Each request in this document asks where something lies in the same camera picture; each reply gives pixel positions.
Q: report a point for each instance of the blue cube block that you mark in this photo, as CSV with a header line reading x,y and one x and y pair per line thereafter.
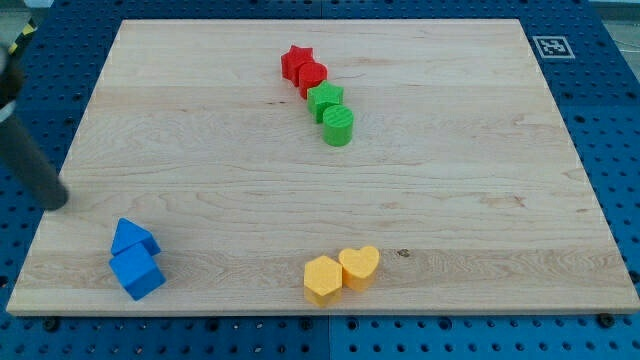
x,y
137,271

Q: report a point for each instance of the green cylinder block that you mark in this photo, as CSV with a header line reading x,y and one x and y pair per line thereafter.
x,y
338,123

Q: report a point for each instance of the green star block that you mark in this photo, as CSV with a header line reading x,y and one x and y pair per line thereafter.
x,y
323,96

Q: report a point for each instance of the yellow heart block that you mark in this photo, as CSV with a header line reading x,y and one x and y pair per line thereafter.
x,y
359,267

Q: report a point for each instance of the yellow hexagon block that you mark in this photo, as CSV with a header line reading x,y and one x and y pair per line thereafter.
x,y
323,281

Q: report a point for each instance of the wooden board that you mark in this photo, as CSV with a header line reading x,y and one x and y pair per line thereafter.
x,y
461,171

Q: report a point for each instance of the red cylinder block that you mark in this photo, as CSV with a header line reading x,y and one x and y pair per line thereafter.
x,y
310,75

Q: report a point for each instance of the red star block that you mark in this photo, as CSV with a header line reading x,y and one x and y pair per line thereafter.
x,y
293,60

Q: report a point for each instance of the blue triangle block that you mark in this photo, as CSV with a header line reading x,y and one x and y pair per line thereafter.
x,y
128,234

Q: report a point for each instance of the white fiducial marker tag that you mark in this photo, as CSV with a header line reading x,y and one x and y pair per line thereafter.
x,y
553,47

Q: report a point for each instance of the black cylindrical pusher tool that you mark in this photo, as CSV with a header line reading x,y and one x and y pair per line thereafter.
x,y
19,151

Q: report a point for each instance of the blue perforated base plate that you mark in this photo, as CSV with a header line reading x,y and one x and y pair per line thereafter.
x,y
596,92

